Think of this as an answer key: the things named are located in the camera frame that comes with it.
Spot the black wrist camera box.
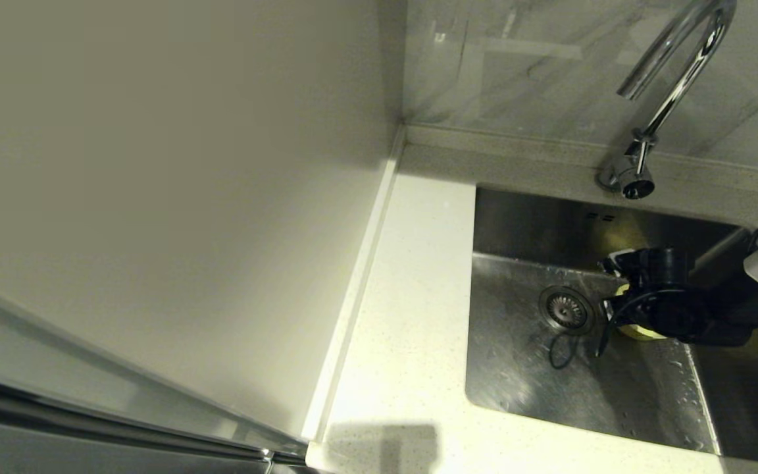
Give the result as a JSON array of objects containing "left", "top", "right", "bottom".
[{"left": 599, "top": 247, "right": 690, "bottom": 288}]

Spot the chrome gooseneck faucet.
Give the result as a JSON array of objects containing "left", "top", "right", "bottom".
[{"left": 595, "top": 0, "right": 737, "bottom": 200}]

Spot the yellow bowl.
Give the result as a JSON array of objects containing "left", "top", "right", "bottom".
[{"left": 616, "top": 283, "right": 668, "bottom": 342}]

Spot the round metal drain strainer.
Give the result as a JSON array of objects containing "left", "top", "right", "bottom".
[{"left": 538, "top": 285, "right": 596, "bottom": 336}]

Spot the white cabinet side panel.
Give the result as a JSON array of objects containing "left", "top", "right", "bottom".
[{"left": 0, "top": 0, "right": 407, "bottom": 455}]

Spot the stainless steel sink basin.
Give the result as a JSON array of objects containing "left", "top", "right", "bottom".
[{"left": 465, "top": 184, "right": 758, "bottom": 467}]

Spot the stainless steel appliance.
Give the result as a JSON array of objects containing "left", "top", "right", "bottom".
[{"left": 0, "top": 372, "right": 307, "bottom": 474}]

